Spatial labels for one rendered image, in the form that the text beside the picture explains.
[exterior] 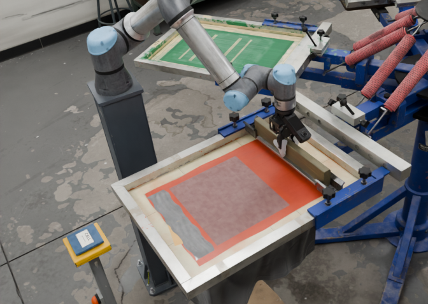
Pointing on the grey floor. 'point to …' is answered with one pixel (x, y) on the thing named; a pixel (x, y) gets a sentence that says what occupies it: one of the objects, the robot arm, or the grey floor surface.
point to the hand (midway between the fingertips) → (289, 152)
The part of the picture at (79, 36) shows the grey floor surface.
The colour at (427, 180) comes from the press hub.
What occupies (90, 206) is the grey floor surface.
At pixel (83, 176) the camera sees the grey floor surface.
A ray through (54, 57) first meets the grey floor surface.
